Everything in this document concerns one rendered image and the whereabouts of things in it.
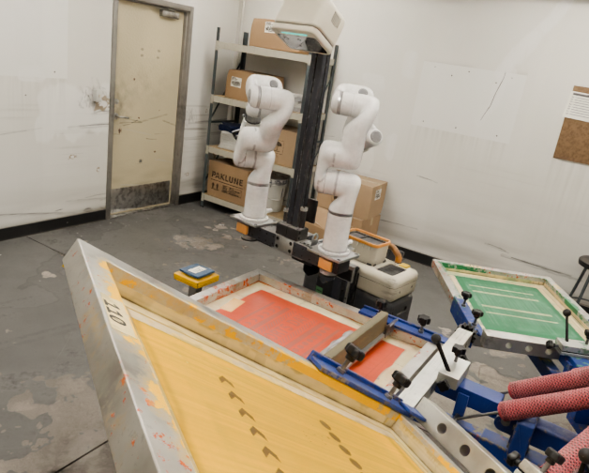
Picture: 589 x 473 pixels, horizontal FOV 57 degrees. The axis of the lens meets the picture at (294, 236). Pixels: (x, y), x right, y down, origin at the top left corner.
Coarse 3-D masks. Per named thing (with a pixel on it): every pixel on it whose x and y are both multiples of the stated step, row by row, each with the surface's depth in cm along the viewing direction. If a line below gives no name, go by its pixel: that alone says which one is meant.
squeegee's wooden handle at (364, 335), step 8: (384, 312) 184; (376, 320) 177; (384, 320) 181; (360, 328) 170; (368, 328) 171; (376, 328) 177; (384, 328) 184; (352, 336) 164; (360, 336) 166; (368, 336) 172; (376, 336) 179; (344, 344) 159; (360, 344) 168; (328, 352) 153; (336, 352) 154; (344, 352) 158; (336, 360) 154; (344, 360) 160
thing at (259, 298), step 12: (252, 300) 201; (264, 300) 203; (276, 300) 204; (300, 312) 198; (312, 312) 200; (336, 324) 193; (336, 336) 185; (372, 348) 180; (384, 348) 182; (396, 348) 183; (372, 360) 173; (384, 360) 174
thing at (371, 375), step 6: (222, 312) 189; (228, 312) 190; (234, 312) 191; (240, 312) 191; (234, 318) 186; (318, 348) 175; (354, 366) 168; (360, 366) 169; (360, 372) 166; (366, 372) 166; (372, 372) 167; (372, 378) 163
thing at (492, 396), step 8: (464, 384) 151; (472, 384) 152; (440, 392) 153; (448, 392) 152; (456, 392) 151; (464, 392) 149; (472, 392) 148; (480, 392) 148; (488, 392) 149; (496, 392) 150; (472, 400) 149; (480, 400) 147; (488, 400) 146; (496, 400) 146; (472, 408) 149; (480, 408) 148; (488, 408) 147; (496, 408) 145; (496, 416) 146
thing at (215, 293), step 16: (256, 272) 218; (224, 288) 199; (240, 288) 209; (288, 288) 211; (304, 288) 210; (320, 304) 204; (336, 304) 201; (368, 320) 194; (400, 336) 189; (432, 352) 177; (416, 368) 166
